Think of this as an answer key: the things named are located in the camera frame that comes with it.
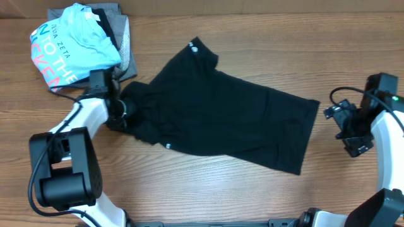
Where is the light blue printed t-shirt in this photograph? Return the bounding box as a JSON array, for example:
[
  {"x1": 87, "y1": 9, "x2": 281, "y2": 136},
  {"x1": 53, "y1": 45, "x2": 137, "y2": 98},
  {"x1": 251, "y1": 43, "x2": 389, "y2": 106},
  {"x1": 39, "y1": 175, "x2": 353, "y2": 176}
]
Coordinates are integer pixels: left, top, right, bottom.
[{"x1": 30, "y1": 3, "x2": 121, "y2": 91}]

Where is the folded black garment in stack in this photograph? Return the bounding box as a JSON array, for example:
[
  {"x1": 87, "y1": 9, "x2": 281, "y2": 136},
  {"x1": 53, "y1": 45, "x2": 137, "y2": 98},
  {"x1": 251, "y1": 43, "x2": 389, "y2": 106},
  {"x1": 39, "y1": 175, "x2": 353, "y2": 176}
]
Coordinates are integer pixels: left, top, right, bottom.
[{"x1": 75, "y1": 8, "x2": 120, "y2": 87}]

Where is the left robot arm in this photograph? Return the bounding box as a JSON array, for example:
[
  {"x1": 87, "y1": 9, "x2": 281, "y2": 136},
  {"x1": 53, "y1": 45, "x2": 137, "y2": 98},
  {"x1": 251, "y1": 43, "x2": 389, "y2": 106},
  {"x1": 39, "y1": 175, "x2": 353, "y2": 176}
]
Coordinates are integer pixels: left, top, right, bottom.
[{"x1": 28, "y1": 69, "x2": 134, "y2": 227}]

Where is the black t-shirt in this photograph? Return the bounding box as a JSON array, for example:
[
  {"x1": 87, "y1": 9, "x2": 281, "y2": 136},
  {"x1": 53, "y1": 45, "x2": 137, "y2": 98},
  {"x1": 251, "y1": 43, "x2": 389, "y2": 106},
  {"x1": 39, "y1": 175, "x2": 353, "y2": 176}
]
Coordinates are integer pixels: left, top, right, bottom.
[{"x1": 121, "y1": 38, "x2": 319, "y2": 175}]

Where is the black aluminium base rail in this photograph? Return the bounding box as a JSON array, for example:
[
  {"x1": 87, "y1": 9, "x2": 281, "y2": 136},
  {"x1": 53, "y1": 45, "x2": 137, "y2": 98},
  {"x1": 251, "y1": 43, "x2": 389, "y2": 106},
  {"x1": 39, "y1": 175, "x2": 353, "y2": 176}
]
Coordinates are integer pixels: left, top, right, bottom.
[{"x1": 134, "y1": 218, "x2": 299, "y2": 227}]

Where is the folded grey garment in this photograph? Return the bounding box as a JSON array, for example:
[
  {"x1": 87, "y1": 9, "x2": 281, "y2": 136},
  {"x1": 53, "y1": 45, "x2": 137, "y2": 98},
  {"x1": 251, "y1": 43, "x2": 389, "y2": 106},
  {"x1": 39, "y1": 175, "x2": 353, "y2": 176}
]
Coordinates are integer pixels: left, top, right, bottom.
[{"x1": 47, "y1": 3, "x2": 137, "y2": 81}]

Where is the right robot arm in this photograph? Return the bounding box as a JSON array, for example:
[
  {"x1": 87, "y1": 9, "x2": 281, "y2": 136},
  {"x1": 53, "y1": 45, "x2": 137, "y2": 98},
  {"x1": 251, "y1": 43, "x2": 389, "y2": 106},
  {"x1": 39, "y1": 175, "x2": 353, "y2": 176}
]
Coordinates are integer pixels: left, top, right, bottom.
[{"x1": 287, "y1": 73, "x2": 403, "y2": 227}]

